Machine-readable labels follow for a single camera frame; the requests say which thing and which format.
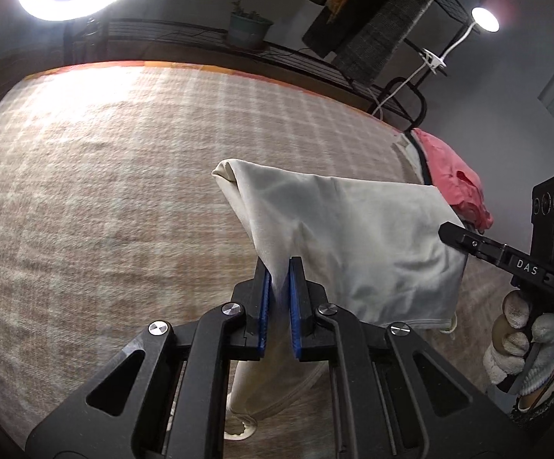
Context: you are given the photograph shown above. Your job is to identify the white folded cloth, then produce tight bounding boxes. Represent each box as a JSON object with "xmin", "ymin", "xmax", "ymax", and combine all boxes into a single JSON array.
[{"xmin": 390, "ymin": 131, "xmax": 431, "ymax": 186}]

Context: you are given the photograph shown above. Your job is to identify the folded pink garment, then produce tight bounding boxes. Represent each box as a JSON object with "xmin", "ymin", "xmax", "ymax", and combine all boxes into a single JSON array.
[{"xmin": 411, "ymin": 127, "xmax": 495, "ymax": 230}]

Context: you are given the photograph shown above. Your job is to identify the person's right forearm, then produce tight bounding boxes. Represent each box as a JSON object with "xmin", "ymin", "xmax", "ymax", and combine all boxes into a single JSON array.
[{"xmin": 510, "ymin": 367, "xmax": 554, "ymax": 430}]

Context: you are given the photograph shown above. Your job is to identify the potted plant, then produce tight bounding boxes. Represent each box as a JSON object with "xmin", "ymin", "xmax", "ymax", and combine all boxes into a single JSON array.
[{"xmin": 228, "ymin": 0, "xmax": 274, "ymax": 52}]

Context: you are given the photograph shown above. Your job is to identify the white clip lamp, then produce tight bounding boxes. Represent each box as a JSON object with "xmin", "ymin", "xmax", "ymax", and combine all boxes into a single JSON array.
[{"xmin": 420, "ymin": 6, "xmax": 500, "ymax": 71}]

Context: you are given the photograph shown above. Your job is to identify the white camisole top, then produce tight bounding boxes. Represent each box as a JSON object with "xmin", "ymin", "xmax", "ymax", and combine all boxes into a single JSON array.
[{"xmin": 211, "ymin": 158, "xmax": 471, "ymax": 441}]

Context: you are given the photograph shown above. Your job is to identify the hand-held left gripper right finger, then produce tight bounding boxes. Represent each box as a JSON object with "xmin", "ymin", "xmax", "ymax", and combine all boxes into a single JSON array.
[{"xmin": 289, "ymin": 257, "xmax": 536, "ymax": 459}]

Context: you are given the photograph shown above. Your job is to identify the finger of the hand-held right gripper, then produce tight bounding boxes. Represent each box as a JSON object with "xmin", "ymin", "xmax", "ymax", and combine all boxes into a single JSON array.
[{"xmin": 438, "ymin": 221, "xmax": 509, "ymax": 265}]

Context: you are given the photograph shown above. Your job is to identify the person's right hand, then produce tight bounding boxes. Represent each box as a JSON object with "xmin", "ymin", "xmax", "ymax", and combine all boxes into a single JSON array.
[{"xmin": 483, "ymin": 291, "xmax": 554, "ymax": 397}]

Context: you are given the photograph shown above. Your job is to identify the black metal clothes rack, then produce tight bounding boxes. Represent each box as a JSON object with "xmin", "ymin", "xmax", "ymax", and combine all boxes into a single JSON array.
[{"xmin": 64, "ymin": 0, "xmax": 514, "ymax": 131}]

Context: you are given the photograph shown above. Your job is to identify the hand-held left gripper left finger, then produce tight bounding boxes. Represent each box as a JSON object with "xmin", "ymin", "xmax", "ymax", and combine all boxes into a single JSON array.
[{"xmin": 24, "ymin": 258, "xmax": 274, "ymax": 459}]

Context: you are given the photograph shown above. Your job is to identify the hanging dark clothes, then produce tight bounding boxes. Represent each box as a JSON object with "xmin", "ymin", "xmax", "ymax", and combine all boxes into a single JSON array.
[{"xmin": 329, "ymin": 0, "xmax": 455, "ymax": 85}]

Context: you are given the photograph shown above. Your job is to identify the white lamp cable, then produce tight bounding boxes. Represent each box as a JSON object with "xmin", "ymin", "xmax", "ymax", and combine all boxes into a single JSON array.
[{"xmin": 371, "ymin": 63, "xmax": 433, "ymax": 121}]

